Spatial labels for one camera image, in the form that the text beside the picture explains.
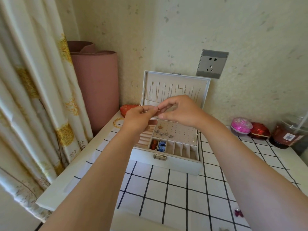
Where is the red faceted gift box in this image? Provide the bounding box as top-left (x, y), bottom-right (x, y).
top-left (248, 122), bottom-right (270, 140)

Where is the pink round trinket box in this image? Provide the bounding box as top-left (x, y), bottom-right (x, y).
top-left (230, 117), bottom-right (253, 135)

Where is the person's left forearm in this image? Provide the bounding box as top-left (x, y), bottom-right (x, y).
top-left (38, 128), bottom-right (145, 231)

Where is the person's right forearm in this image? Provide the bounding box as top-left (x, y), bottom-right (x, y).
top-left (198, 115), bottom-right (308, 231)

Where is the cream gold floral curtain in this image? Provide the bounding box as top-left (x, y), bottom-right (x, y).
top-left (0, 0), bottom-right (94, 223)

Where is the white black-grid table cloth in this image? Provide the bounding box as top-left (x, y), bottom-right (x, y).
top-left (65, 122), bottom-right (301, 231)

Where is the white drinking straw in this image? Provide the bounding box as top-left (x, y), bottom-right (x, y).
top-left (296, 116), bottom-right (308, 135)

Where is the white wooden jewelry box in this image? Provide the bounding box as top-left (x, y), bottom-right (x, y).
top-left (130, 71), bottom-right (211, 176)

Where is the red heart-shaped box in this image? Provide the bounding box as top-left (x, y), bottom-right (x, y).
top-left (120, 104), bottom-right (140, 118)

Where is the row of thin chain necklaces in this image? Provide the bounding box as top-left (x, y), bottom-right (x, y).
top-left (148, 81), bottom-right (202, 104)

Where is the pink rolled mat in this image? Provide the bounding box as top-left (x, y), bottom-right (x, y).
top-left (67, 40), bottom-right (120, 136)

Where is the person's left hand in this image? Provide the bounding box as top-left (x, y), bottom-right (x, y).
top-left (120, 105), bottom-right (161, 138)

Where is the clear plastic drink cup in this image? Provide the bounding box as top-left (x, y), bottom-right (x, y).
top-left (268, 113), bottom-right (308, 150)

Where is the grey wall socket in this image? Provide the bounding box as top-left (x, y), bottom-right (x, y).
top-left (196, 49), bottom-right (229, 79)

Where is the person's right hand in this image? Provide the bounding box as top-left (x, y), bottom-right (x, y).
top-left (158, 95), bottom-right (212, 129)

